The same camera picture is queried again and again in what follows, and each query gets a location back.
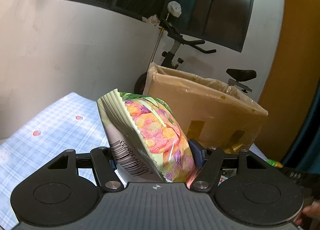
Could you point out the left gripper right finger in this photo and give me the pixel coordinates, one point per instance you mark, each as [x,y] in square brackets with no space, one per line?
[208,162]

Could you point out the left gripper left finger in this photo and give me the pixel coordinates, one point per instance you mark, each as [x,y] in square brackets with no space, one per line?
[104,167]

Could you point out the floral pastel snack bag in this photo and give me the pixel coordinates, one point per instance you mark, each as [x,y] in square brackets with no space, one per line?
[146,141]

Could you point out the person right hand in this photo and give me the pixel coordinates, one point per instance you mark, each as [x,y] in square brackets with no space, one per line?
[312,211]

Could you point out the brown cardboard box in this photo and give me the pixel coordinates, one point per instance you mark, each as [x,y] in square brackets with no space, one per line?
[210,122]

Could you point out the blue plaid bed sheet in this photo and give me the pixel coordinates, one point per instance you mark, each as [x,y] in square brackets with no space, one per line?
[72,122]

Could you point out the clear plastic box liner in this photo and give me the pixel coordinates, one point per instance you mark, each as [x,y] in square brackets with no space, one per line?
[191,83]

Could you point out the black exercise bike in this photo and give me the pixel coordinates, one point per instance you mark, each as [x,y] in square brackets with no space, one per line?
[193,55]

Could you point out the metal pole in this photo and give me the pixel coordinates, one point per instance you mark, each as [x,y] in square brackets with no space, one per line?
[156,45]

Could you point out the white rag on sill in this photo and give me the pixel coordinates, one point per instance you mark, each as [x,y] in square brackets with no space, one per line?
[154,20]

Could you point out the white cloth on handlebar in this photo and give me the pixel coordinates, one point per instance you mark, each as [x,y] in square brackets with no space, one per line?
[174,8]

